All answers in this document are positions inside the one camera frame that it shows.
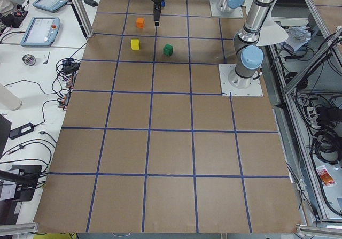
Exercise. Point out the orange wooden block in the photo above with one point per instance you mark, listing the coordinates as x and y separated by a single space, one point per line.
140 22

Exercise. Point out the yellow wooden block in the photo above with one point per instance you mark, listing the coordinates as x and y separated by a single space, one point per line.
135 44

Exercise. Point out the green wooden block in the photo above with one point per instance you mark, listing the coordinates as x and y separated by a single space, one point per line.
168 49

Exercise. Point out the black power adapter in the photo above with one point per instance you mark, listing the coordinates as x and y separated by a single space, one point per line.
92 3
20 131

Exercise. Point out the far teach pendant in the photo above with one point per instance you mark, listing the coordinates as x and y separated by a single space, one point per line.
50 5

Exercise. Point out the teach pendant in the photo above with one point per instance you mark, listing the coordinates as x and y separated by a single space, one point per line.
41 32
50 5

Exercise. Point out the near teach pendant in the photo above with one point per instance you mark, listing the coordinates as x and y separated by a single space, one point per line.
41 32

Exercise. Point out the white paper roll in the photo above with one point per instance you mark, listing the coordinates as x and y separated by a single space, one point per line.
9 100

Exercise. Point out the white power strip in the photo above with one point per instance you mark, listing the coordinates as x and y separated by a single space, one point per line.
312 117

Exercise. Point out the red snack packet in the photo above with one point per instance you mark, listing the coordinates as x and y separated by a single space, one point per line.
325 177

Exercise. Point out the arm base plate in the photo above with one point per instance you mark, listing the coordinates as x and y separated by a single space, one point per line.
217 13
233 85

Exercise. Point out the aluminium frame post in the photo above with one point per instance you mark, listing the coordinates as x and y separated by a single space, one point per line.
82 18

